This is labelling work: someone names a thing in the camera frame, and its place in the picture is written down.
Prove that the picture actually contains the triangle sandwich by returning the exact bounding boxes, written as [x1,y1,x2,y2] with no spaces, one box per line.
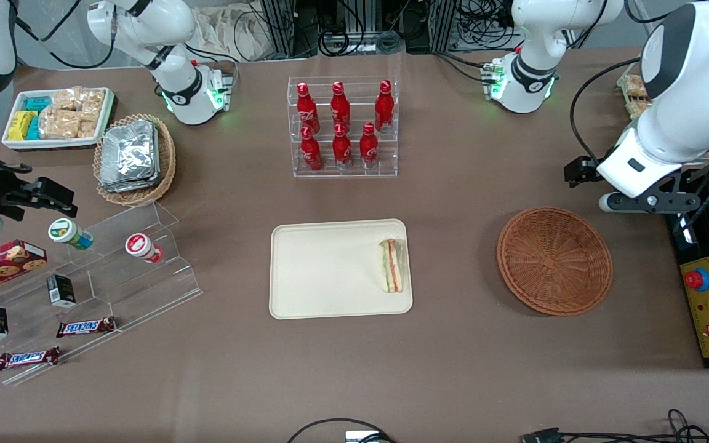
[379,239,406,293]

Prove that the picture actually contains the brown wicker basket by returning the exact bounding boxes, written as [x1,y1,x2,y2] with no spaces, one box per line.
[496,207,614,317]

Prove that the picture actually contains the light wicker basket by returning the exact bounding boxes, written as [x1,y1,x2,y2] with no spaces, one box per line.
[93,114,177,207]

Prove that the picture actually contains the cream rectangular plastic tray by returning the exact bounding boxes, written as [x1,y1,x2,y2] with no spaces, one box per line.
[269,219,414,321]

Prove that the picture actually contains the green lidded sunflower cup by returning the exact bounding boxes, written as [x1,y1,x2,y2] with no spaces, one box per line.
[47,218,94,251]

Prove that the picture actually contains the white rectangular snack bin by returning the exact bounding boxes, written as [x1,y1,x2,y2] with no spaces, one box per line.
[2,87,116,152]

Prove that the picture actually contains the red plaid cookie box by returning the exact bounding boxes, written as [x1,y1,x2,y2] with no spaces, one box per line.
[0,239,48,300]

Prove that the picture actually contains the yellow snack pack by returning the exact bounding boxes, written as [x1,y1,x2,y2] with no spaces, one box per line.
[8,111,38,142]

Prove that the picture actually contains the foil wrapped pack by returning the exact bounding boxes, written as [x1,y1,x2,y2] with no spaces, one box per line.
[101,120,159,185]
[99,166,161,193]

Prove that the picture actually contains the red lidded yogurt cup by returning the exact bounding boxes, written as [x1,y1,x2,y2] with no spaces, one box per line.
[125,233,164,264]

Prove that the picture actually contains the black control box yellow panel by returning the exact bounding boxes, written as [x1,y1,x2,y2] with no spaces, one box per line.
[660,169,709,370]

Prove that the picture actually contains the clear acrylic stepped display stand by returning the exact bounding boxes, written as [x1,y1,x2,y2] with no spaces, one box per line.
[0,200,202,386]

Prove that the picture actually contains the Snickers chocolate bar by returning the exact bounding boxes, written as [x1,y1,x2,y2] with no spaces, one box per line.
[56,316,116,338]
[0,346,61,371]

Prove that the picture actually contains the red cola bottle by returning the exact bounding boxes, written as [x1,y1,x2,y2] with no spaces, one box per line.
[332,123,353,171]
[300,126,323,172]
[330,81,351,131]
[359,122,380,170]
[374,80,395,133]
[296,82,320,133]

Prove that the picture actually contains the clear acrylic bottle rack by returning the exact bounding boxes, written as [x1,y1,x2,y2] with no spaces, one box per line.
[287,76,399,179]

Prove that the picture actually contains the beige cloth bag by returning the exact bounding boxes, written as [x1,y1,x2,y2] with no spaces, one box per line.
[194,5,270,62]

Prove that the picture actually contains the black left wrist camera bracket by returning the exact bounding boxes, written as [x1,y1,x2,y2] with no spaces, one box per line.
[599,169,702,214]

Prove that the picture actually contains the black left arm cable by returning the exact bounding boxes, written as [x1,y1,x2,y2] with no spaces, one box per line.
[569,57,709,247]

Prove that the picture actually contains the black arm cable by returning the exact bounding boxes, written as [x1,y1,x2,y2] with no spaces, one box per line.
[569,57,709,247]
[15,0,116,70]

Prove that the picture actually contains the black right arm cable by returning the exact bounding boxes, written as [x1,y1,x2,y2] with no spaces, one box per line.
[15,0,116,70]

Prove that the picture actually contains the aluminium frame post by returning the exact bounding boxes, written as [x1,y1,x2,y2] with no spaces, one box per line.
[261,0,298,59]
[430,0,457,54]

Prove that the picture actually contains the black cable bundle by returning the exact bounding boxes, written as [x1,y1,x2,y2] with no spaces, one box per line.
[296,0,433,57]

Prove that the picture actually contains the black plug with cables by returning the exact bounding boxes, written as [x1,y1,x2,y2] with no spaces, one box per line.
[519,408,709,443]

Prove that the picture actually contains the black looped cable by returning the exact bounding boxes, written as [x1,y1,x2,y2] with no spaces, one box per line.
[286,418,396,443]

